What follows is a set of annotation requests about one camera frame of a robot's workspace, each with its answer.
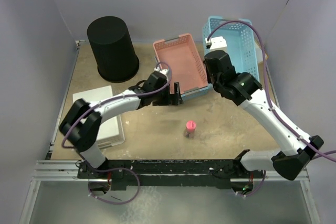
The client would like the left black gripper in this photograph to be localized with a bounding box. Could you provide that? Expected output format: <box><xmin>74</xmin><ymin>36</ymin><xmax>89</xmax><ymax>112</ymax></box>
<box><xmin>152</xmin><ymin>82</ymin><xmax>182</xmax><ymax>106</ymax></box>

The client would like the blue perforated plastic basket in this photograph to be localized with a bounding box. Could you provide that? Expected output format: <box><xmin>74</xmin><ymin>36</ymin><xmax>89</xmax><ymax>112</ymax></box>
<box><xmin>202</xmin><ymin>16</ymin><xmax>260</xmax><ymax>81</ymax></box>

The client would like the pink perforated plastic basket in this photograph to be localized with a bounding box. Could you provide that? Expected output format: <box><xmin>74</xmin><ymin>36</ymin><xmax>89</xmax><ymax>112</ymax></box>
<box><xmin>153</xmin><ymin>33</ymin><xmax>208</xmax><ymax>94</ymax></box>

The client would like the large black plastic container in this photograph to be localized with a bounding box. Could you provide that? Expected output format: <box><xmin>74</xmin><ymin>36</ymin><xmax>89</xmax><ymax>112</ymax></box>
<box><xmin>87</xmin><ymin>16</ymin><xmax>140</xmax><ymax>83</ymax></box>

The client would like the white perforated plastic basket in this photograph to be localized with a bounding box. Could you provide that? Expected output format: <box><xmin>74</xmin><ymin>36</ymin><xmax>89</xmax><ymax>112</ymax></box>
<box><xmin>72</xmin><ymin>86</ymin><xmax>125</xmax><ymax>150</ymax></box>

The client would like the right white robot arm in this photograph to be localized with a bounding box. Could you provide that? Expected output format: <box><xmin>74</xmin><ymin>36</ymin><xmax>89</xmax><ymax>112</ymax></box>
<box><xmin>204</xmin><ymin>50</ymin><xmax>324</xmax><ymax>180</ymax></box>

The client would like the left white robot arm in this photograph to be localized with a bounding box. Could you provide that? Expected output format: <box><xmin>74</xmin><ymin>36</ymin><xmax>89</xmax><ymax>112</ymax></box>
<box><xmin>59</xmin><ymin>69</ymin><xmax>183</xmax><ymax>178</ymax></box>

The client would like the pink capped small bottle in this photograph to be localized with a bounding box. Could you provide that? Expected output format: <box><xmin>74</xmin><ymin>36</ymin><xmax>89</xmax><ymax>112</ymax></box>
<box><xmin>185</xmin><ymin>121</ymin><xmax>196</xmax><ymax>138</ymax></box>

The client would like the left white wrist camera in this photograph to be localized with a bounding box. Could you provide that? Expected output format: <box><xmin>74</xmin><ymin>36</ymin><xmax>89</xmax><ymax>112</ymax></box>
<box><xmin>154</xmin><ymin>67</ymin><xmax>172</xmax><ymax>78</ymax></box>

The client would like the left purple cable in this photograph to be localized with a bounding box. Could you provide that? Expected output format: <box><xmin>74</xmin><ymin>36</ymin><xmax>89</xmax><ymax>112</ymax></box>
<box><xmin>61</xmin><ymin>62</ymin><xmax>173</xmax><ymax>149</ymax></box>

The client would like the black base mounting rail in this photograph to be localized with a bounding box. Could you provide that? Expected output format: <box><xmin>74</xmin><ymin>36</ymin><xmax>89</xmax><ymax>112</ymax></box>
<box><xmin>78</xmin><ymin>159</ymin><xmax>263</xmax><ymax>190</ymax></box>

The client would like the aluminium table frame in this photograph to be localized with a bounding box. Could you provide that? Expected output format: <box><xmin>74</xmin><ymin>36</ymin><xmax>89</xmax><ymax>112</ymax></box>
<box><xmin>18</xmin><ymin>40</ymin><xmax>316</xmax><ymax>224</ymax></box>

